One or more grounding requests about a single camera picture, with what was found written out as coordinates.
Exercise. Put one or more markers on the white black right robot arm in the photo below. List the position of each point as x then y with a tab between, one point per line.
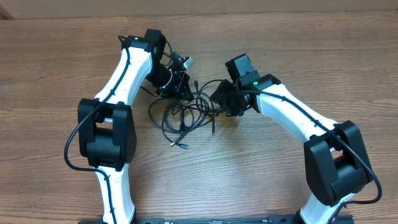
337	165

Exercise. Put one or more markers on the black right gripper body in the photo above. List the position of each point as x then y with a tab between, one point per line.
227	99

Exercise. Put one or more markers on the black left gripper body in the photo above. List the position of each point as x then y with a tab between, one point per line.
170	84

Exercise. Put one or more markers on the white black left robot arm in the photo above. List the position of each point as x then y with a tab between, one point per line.
106	132

